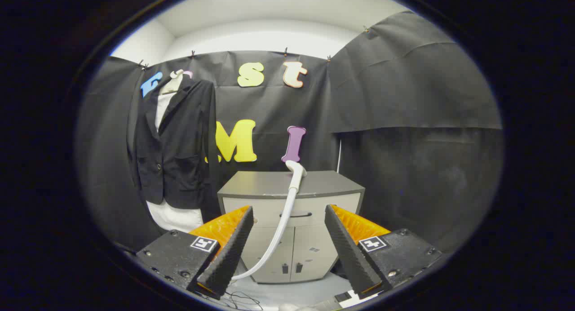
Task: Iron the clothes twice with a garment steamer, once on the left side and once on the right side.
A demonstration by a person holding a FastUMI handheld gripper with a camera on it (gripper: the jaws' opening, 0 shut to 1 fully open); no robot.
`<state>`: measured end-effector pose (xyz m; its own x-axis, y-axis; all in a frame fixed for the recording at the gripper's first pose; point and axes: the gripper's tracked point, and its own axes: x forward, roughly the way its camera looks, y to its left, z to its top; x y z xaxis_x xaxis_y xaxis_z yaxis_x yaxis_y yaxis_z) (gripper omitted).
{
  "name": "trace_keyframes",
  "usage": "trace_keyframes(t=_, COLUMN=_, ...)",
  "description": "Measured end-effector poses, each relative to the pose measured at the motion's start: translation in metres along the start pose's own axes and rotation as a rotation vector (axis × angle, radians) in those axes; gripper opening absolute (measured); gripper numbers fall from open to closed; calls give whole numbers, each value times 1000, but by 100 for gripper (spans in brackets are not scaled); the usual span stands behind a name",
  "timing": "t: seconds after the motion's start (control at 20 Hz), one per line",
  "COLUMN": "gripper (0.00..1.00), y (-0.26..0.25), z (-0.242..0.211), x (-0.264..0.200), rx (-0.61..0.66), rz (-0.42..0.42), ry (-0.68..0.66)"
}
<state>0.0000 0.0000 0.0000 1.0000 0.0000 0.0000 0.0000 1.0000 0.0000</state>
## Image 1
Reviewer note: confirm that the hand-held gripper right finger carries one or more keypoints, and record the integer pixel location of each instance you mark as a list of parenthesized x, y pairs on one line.
[(350, 252)]

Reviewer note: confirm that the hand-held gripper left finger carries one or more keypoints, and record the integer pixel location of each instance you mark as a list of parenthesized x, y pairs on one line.
[(229, 252)]

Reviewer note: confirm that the white shirt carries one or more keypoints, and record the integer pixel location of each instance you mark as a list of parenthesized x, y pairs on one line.
[(175, 217)]

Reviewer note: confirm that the white garment steamer head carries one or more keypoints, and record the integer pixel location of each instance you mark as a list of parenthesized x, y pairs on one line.
[(296, 176)]

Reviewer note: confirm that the black blazer jacket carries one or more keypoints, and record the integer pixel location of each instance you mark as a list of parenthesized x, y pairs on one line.
[(179, 144)]

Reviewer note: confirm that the cream plastic clothes hanger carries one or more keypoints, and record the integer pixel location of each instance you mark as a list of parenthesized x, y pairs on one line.
[(173, 84)]

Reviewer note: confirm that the grey cabinet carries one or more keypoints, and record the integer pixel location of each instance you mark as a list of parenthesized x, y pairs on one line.
[(269, 185)]

